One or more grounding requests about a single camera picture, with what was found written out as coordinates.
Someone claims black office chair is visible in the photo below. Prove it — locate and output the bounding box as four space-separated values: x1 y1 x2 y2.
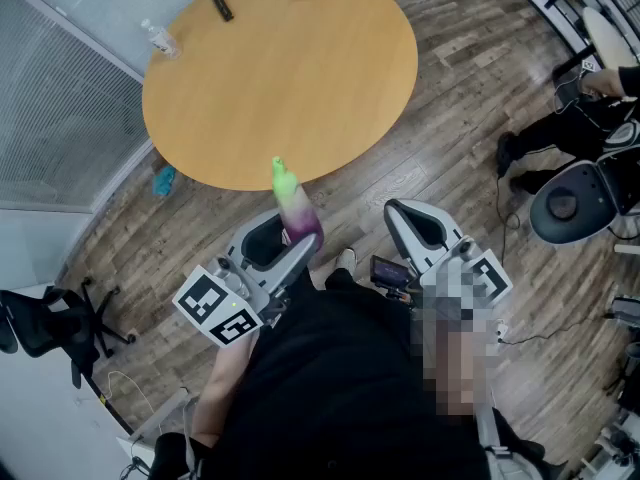
0 277 137 389

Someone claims black table base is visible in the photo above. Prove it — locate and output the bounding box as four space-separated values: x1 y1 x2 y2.
552 42 599 77

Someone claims grey right shoulder strap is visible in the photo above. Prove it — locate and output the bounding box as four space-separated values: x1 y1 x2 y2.
474 407 546 480

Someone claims grey left shoulder strap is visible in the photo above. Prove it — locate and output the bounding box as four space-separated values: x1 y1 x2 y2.
182 402 201 480

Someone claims round wooden table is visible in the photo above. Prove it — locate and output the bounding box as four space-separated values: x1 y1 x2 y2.
141 0 419 192

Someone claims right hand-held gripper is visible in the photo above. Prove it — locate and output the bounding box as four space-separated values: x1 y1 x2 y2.
382 197 515 325

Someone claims small black screen device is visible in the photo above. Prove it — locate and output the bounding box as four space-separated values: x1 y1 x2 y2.
369 255 412 290

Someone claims thin white floor cable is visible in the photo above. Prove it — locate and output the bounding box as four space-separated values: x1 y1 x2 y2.
102 370 156 419

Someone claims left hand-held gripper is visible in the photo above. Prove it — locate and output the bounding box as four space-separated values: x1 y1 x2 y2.
172 209 321 349

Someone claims small beige oval table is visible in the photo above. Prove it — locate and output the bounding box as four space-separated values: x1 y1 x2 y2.
582 6 640 72

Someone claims purple eggplant with green stem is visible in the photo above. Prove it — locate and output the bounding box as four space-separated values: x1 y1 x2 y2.
271 155 325 249

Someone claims white desk with grey legs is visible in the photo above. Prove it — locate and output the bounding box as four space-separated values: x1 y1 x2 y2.
117 387 201 469

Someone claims person's right forearm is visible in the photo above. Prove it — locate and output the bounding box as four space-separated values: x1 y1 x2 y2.
424 317 494 419

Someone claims teal cloth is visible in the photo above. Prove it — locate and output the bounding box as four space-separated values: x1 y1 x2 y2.
152 165 177 198

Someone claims person's black clothing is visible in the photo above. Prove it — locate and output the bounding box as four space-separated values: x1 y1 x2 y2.
149 267 571 480

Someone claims clear plastic water bottle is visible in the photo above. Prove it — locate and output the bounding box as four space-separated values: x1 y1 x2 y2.
140 17 184 61

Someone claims grey shoulder strap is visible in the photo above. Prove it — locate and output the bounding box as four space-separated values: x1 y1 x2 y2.
182 402 201 480
474 407 546 480

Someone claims white and black shell chair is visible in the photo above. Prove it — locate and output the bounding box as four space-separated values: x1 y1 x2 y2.
528 120 640 245

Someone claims black floor cable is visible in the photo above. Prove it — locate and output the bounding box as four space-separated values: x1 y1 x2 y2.
494 175 522 269

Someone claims person's left forearm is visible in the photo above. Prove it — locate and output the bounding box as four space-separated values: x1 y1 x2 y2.
191 335 254 448

